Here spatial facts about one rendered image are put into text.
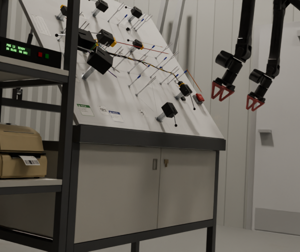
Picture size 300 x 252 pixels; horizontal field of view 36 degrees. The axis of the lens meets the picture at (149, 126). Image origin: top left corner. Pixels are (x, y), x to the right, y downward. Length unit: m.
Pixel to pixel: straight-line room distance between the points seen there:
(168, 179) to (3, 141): 0.98
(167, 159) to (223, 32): 3.19
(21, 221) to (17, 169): 0.46
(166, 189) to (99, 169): 0.50
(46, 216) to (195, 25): 3.92
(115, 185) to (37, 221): 0.36
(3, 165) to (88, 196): 0.44
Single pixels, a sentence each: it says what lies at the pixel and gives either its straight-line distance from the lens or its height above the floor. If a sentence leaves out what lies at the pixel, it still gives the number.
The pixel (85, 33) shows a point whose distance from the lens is 2.00.
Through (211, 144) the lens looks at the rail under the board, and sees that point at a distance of 2.59.
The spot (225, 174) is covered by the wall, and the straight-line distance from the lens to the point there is 5.12.
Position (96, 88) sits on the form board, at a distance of 2.05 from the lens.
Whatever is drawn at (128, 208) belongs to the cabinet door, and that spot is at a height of 0.52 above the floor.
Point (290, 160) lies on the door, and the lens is 4.86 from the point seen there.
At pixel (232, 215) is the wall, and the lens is 5.12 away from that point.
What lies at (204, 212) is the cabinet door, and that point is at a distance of 2.66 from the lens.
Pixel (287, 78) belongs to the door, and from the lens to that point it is 4.94.
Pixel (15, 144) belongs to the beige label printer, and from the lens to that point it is 1.66.
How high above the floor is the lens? 0.79
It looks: 3 degrees up
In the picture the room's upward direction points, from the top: 3 degrees clockwise
